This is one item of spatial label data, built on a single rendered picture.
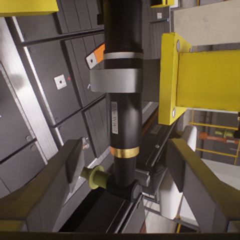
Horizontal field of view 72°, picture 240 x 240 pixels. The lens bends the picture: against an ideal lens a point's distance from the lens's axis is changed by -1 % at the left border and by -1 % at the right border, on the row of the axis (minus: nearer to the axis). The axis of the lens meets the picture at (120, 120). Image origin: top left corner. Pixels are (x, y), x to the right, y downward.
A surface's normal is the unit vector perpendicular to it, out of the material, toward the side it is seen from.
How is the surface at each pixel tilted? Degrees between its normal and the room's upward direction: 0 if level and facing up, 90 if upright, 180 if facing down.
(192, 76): 90
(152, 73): 90
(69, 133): 0
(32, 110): 0
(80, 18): 0
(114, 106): 90
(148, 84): 90
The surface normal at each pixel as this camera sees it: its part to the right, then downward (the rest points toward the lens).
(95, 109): 0.86, 0.12
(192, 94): -0.51, 0.23
